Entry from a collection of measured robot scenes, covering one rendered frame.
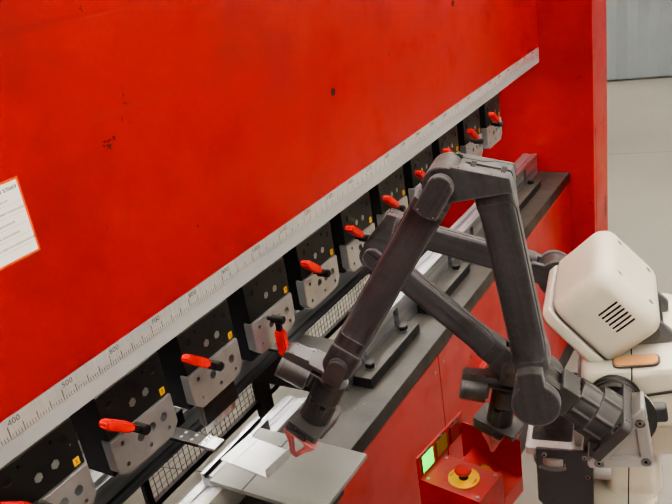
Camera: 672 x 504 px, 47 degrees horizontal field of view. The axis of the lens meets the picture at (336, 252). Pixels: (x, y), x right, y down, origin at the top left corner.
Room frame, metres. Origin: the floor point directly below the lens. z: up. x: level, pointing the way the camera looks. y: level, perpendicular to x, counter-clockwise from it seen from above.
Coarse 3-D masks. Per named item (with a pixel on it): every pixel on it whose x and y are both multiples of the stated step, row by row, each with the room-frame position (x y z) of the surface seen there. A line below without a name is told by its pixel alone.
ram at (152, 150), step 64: (0, 0) 1.10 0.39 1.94; (64, 0) 1.19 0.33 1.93; (128, 0) 1.29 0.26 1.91; (192, 0) 1.42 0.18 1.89; (256, 0) 1.57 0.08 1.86; (320, 0) 1.77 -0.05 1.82; (384, 0) 2.02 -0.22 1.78; (448, 0) 2.36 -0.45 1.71; (512, 0) 2.85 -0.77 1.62; (0, 64) 1.07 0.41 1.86; (64, 64) 1.16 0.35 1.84; (128, 64) 1.26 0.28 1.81; (192, 64) 1.39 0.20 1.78; (256, 64) 1.54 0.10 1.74; (320, 64) 1.73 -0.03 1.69; (384, 64) 1.99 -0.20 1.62; (448, 64) 2.33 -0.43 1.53; (512, 64) 2.83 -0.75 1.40; (0, 128) 1.05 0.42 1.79; (64, 128) 1.13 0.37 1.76; (128, 128) 1.23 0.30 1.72; (192, 128) 1.36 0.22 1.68; (256, 128) 1.51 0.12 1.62; (320, 128) 1.70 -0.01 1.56; (384, 128) 1.95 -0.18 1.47; (448, 128) 2.29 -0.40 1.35; (64, 192) 1.11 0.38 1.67; (128, 192) 1.20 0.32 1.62; (192, 192) 1.33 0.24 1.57; (256, 192) 1.48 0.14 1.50; (320, 192) 1.67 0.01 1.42; (64, 256) 1.08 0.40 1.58; (128, 256) 1.18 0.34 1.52; (192, 256) 1.29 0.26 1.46; (0, 320) 0.97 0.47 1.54; (64, 320) 1.05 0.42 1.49; (128, 320) 1.15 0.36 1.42; (192, 320) 1.26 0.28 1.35; (0, 384) 0.94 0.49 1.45; (0, 448) 0.91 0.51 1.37
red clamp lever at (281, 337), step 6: (270, 318) 1.42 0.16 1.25; (276, 318) 1.41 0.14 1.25; (282, 318) 1.41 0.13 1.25; (276, 324) 1.41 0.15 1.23; (282, 324) 1.41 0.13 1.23; (276, 330) 1.42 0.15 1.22; (282, 330) 1.41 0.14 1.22; (276, 336) 1.41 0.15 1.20; (282, 336) 1.41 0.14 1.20; (276, 342) 1.42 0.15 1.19; (282, 342) 1.41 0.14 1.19; (282, 348) 1.41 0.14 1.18; (282, 354) 1.41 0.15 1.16
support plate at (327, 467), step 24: (264, 432) 1.37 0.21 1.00; (312, 456) 1.27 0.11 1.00; (336, 456) 1.25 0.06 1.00; (360, 456) 1.24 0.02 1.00; (216, 480) 1.24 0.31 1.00; (240, 480) 1.23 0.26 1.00; (264, 480) 1.22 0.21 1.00; (288, 480) 1.20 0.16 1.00; (312, 480) 1.19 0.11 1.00; (336, 480) 1.18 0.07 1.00
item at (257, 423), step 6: (258, 420) 1.42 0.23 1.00; (264, 420) 1.42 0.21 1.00; (252, 426) 1.41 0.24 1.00; (258, 426) 1.40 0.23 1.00; (264, 426) 1.41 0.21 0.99; (246, 432) 1.39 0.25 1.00; (252, 432) 1.38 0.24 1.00; (240, 438) 1.37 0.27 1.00; (234, 444) 1.35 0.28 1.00; (228, 450) 1.33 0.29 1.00; (222, 456) 1.32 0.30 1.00; (216, 462) 1.30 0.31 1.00; (210, 468) 1.28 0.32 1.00; (204, 474) 1.27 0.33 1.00; (204, 480) 1.27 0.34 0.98; (210, 486) 1.26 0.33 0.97
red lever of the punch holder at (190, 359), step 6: (186, 354) 1.20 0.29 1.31; (186, 360) 1.19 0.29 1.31; (192, 360) 1.19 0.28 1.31; (198, 360) 1.20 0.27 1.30; (204, 360) 1.21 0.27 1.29; (210, 360) 1.23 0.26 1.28; (198, 366) 1.21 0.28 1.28; (204, 366) 1.21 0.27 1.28; (210, 366) 1.23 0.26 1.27; (216, 366) 1.23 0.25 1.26; (222, 366) 1.24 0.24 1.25
